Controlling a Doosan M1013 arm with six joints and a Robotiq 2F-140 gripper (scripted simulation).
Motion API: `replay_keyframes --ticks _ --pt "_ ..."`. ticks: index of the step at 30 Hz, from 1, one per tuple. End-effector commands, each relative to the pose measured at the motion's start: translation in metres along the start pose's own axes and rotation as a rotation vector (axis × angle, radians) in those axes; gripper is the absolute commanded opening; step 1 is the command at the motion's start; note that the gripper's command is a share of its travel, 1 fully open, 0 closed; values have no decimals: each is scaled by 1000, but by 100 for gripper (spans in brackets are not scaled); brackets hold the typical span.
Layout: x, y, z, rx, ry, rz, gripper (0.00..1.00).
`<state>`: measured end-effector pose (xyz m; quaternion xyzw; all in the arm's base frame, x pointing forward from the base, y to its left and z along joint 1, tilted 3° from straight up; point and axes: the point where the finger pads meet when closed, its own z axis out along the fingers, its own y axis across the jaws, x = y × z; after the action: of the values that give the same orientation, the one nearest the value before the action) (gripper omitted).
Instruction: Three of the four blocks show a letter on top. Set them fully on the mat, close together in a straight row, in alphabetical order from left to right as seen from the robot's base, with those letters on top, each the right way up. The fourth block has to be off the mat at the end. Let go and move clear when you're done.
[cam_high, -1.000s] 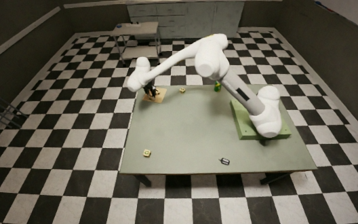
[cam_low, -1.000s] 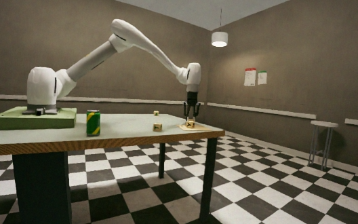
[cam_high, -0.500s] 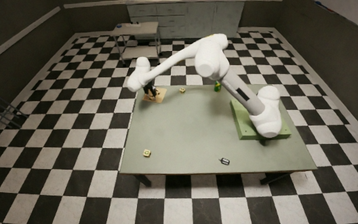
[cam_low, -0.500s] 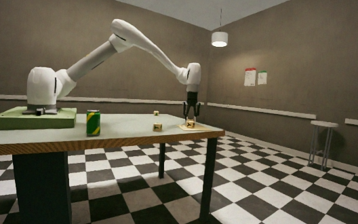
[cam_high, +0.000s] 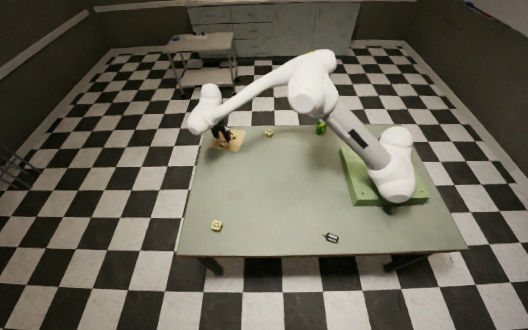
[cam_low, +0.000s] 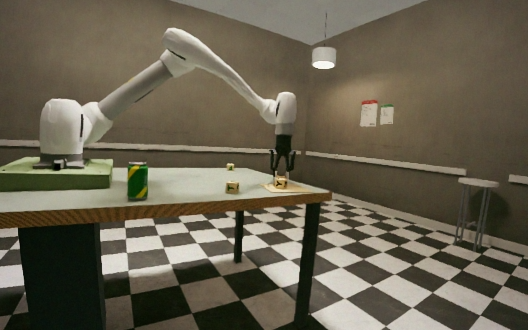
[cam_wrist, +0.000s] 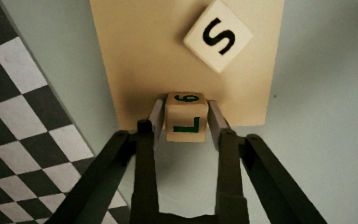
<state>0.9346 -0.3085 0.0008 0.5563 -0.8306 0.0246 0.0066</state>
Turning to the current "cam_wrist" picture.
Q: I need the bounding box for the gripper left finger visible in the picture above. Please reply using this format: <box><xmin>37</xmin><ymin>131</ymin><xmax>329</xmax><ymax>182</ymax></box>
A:
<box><xmin>43</xmin><ymin>99</ymin><xmax>164</xmax><ymax>224</ymax></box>

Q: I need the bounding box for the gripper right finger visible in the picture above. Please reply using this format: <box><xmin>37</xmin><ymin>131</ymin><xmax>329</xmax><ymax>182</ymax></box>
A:
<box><xmin>208</xmin><ymin>101</ymin><xmax>328</xmax><ymax>224</ymax></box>

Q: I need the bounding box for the tan flat mat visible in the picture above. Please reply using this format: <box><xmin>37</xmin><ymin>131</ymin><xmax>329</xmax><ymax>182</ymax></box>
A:
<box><xmin>90</xmin><ymin>0</ymin><xmax>284</xmax><ymax>130</ymax></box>

